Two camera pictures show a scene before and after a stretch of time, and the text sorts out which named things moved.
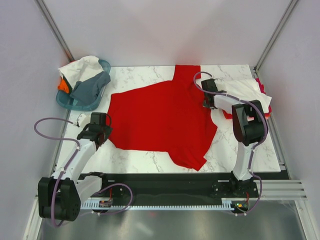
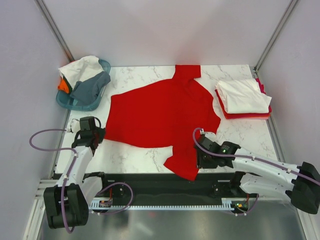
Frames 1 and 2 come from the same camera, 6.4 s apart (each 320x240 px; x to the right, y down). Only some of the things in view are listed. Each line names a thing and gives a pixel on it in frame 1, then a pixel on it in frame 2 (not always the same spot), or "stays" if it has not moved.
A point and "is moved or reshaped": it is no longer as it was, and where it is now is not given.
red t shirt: (165, 116) is moved or reshaped
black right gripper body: (207, 105) → (205, 161)
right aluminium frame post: (274, 36) stays
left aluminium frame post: (67, 51) stays
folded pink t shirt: (261, 86) stays
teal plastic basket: (64, 100) stays
